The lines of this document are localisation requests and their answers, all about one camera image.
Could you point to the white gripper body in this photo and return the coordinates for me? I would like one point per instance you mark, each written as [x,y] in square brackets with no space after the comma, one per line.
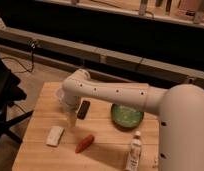
[71,117]

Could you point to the white sponge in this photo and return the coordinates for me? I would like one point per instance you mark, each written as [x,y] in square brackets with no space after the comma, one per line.
[54,136]

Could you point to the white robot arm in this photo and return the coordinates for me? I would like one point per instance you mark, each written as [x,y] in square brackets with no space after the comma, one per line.
[180,110]

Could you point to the black rectangular block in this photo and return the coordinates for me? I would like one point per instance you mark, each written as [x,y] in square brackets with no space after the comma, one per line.
[83,110]

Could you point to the orange toy carrot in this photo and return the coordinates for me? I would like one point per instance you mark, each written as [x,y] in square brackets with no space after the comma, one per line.
[84,143]

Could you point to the green bowl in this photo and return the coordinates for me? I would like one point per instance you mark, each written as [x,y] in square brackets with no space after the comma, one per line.
[126,117]

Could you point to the black office chair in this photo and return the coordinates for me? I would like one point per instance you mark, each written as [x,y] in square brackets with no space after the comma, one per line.
[9,94]

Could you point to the clear plastic bottle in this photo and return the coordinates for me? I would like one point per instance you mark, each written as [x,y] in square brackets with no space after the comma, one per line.
[134,153]

